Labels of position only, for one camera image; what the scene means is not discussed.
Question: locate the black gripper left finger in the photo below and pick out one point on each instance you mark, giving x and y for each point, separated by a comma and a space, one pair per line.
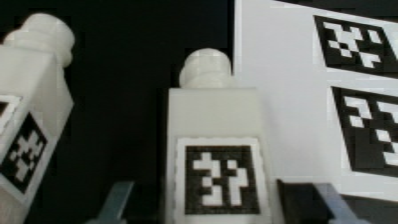
115, 205

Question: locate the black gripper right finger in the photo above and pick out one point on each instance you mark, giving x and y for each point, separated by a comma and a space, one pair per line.
344, 215

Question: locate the white table leg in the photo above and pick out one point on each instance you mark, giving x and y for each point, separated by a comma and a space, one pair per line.
219, 183
36, 105

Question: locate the white AprilTag base sheet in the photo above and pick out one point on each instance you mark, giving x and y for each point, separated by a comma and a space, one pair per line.
317, 57

